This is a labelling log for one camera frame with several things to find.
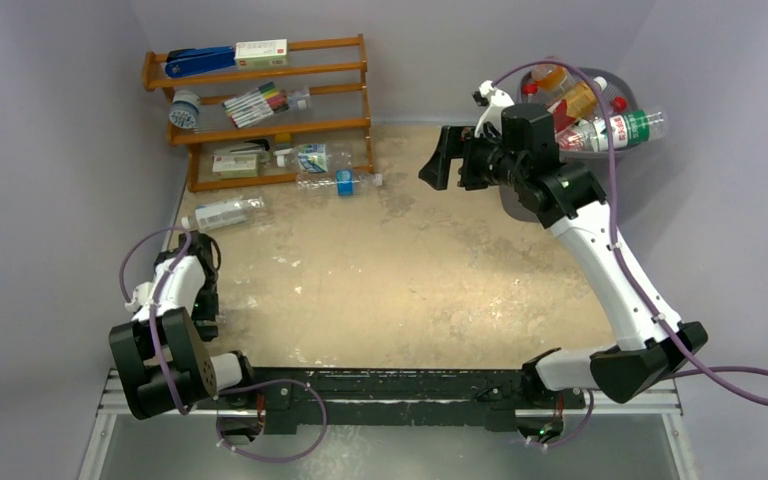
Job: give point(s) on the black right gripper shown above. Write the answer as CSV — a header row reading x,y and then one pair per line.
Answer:
x,y
464,163

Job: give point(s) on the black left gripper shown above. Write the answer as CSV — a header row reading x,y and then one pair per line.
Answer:
x,y
210,311

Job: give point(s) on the clear bottle blue label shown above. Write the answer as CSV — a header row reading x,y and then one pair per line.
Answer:
x,y
342,183

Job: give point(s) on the orange juice bottle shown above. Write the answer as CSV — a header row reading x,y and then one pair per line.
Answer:
x,y
550,78

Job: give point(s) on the red cap water bottle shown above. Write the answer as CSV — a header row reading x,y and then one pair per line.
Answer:
x,y
591,134

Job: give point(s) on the grey mesh waste bin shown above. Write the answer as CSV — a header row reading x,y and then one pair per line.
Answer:
x,y
530,93

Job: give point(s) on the green label water bottle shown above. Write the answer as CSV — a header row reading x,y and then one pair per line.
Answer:
x,y
629,129

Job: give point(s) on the blue white label bottle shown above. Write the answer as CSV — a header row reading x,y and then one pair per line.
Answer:
x,y
316,158

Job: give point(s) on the red label tea bottle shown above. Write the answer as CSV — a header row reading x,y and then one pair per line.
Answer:
x,y
578,102

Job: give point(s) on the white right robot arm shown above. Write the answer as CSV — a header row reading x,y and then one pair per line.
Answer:
x,y
651,339

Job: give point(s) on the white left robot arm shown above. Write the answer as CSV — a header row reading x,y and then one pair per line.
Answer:
x,y
160,353

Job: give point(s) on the clear bottle white label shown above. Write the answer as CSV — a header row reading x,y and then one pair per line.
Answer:
x,y
221,214

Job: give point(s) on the green white carton box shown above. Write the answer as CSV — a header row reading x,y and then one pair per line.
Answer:
x,y
239,165

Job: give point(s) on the white tape roll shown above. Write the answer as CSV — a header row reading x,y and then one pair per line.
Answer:
x,y
185,109

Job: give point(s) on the wooden shelf rack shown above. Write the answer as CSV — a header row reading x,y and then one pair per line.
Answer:
x,y
327,90

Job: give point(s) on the pack of coloured markers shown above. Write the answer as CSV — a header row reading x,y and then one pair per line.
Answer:
x,y
255,105

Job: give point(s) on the blue stapler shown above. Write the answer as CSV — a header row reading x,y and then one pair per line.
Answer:
x,y
195,61

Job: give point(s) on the white red box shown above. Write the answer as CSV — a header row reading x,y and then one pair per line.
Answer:
x,y
263,54

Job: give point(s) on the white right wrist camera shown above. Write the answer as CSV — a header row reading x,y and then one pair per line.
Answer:
x,y
494,101

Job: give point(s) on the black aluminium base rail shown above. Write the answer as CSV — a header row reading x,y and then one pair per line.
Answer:
x,y
491,399

